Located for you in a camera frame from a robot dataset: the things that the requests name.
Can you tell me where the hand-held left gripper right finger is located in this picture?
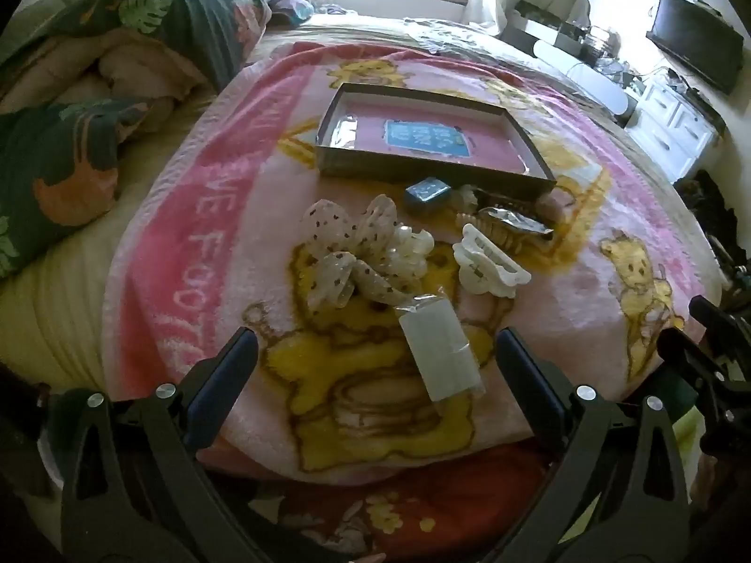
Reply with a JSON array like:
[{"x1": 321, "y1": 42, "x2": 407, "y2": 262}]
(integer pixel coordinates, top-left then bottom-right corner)
[{"x1": 494, "y1": 327, "x2": 690, "y2": 563}]

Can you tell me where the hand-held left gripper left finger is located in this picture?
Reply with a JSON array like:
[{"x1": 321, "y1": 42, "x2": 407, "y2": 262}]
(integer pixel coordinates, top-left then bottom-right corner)
[{"x1": 61, "y1": 327, "x2": 276, "y2": 563}]

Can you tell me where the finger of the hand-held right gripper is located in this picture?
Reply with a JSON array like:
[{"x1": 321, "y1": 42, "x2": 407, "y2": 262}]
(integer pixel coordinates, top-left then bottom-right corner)
[
  {"x1": 657, "y1": 328, "x2": 751, "y2": 452},
  {"x1": 689, "y1": 296, "x2": 751, "y2": 358}
]

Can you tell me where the clear packet with white card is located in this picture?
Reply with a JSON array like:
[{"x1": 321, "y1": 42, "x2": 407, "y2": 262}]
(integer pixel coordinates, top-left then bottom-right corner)
[{"x1": 394, "y1": 296, "x2": 487, "y2": 403}]

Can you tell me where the white hair claw clip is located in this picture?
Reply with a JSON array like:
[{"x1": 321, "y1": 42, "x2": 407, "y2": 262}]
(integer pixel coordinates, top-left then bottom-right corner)
[{"x1": 452, "y1": 223, "x2": 532, "y2": 299}]

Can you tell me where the dark shallow cardboard box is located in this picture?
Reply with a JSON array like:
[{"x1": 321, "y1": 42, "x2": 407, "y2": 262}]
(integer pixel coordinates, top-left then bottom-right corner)
[{"x1": 315, "y1": 83, "x2": 557, "y2": 196}]

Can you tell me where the dark clothes pile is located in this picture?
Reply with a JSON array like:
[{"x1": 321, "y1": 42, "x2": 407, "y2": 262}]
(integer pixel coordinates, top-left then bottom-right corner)
[{"x1": 674, "y1": 170, "x2": 751, "y2": 306}]

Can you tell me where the red floral cloth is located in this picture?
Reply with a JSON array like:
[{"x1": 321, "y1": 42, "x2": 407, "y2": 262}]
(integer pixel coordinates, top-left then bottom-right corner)
[{"x1": 246, "y1": 442, "x2": 564, "y2": 563}]

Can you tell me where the silver foil packet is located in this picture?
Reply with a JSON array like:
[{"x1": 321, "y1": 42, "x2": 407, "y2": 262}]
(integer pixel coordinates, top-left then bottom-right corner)
[{"x1": 478, "y1": 205, "x2": 555, "y2": 241}]

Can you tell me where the gold hair claw clip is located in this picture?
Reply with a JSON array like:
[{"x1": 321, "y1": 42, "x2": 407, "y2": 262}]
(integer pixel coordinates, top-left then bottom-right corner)
[{"x1": 456, "y1": 206, "x2": 529, "y2": 254}]

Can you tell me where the clear hair claw clip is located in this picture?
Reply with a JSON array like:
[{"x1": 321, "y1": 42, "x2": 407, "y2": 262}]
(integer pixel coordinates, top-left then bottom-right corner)
[{"x1": 384, "y1": 223, "x2": 435, "y2": 279}]

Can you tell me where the beige bed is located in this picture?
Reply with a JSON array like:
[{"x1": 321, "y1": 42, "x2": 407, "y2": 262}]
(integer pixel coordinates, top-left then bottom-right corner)
[{"x1": 0, "y1": 8, "x2": 728, "y2": 400}]

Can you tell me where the pink bear printed blanket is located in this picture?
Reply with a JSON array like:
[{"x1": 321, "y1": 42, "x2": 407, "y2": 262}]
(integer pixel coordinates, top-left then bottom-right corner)
[{"x1": 102, "y1": 41, "x2": 725, "y2": 476}]

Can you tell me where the white drawer dresser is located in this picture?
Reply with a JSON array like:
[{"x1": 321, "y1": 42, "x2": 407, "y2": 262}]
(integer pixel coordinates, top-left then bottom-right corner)
[{"x1": 623, "y1": 79, "x2": 722, "y2": 174}]

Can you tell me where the small blue box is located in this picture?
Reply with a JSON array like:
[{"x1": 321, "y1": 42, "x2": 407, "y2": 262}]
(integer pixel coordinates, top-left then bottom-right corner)
[{"x1": 405, "y1": 177, "x2": 452, "y2": 210}]

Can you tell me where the white curved board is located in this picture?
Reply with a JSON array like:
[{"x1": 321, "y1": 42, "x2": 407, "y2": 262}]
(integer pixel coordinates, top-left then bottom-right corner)
[{"x1": 531, "y1": 41, "x2": 637, "y2": 118}]

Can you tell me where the black flat television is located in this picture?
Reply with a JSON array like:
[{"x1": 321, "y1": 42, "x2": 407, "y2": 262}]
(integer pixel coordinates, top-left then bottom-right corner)
[{"x1": 645, "y1": 0, "x2": 745, "y2": 96}]

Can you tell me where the green leaf print quilt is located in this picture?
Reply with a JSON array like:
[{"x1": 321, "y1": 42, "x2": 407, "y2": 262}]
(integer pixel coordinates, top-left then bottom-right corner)
[{"x1": 0, "y1": 0, "x2": 274, "y2": 276}]

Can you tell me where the purple cloth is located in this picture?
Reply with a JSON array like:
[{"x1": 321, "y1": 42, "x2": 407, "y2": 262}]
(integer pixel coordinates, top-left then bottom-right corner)
[{"x1": 267, "y1": 0, "x2": 314, "y2": 24}]

